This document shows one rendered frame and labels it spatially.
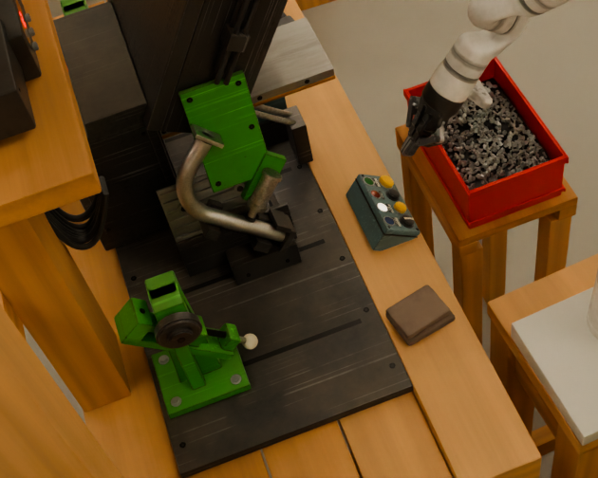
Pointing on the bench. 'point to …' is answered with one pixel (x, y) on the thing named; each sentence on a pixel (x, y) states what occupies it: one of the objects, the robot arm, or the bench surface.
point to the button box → (390, 237)
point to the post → (14, 380)
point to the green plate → (227, 129)
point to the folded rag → (419, 315)
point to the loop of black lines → (74, 238)
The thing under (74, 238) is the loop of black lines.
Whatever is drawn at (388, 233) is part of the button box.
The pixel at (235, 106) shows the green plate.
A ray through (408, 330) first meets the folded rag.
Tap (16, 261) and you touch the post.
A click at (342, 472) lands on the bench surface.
